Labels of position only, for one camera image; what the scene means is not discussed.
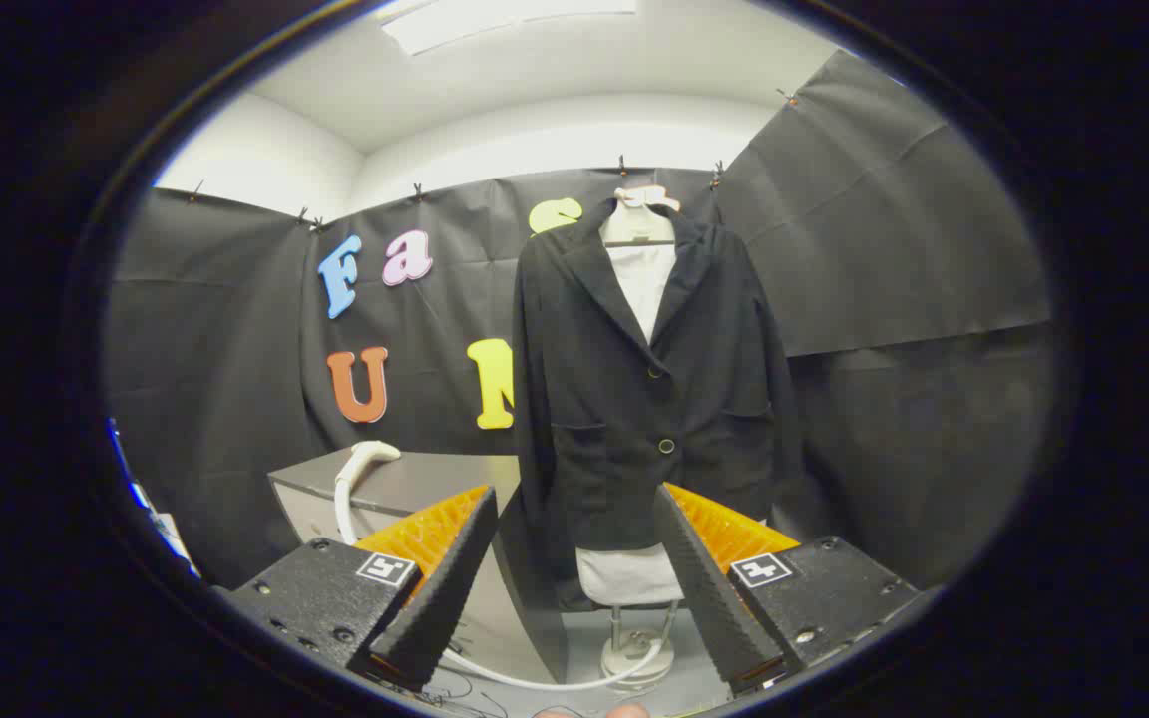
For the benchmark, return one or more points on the white mannequin stand base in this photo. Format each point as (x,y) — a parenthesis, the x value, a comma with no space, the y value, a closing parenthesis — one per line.
(637,658)

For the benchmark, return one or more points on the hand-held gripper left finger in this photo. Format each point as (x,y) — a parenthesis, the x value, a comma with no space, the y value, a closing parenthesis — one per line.
(445,588)

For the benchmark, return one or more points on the grey cabinet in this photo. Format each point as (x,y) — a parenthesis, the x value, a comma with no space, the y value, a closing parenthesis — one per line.
(435,477)

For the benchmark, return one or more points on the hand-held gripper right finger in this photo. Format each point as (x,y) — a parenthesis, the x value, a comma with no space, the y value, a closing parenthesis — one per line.
(704,588)

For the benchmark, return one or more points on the black jacket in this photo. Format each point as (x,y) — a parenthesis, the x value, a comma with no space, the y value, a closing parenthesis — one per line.
(614,419)

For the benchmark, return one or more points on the black backdrop cloth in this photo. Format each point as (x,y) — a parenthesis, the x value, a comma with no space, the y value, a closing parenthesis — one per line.
(235,329)

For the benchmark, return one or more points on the white mannequin torso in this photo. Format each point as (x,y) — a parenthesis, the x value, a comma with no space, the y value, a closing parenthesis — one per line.
(642,279)

